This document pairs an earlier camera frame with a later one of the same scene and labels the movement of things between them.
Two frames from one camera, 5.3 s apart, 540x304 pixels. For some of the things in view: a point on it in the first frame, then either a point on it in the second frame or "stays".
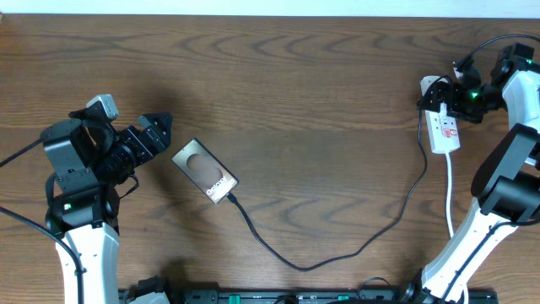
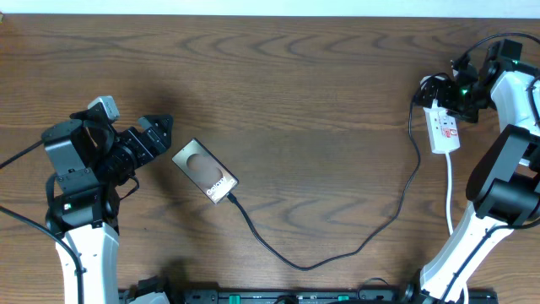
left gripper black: [160, 141] stays
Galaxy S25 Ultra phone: [205, 171] stays
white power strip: [442, 127] stays
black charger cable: [348, 257] → [380, 229]
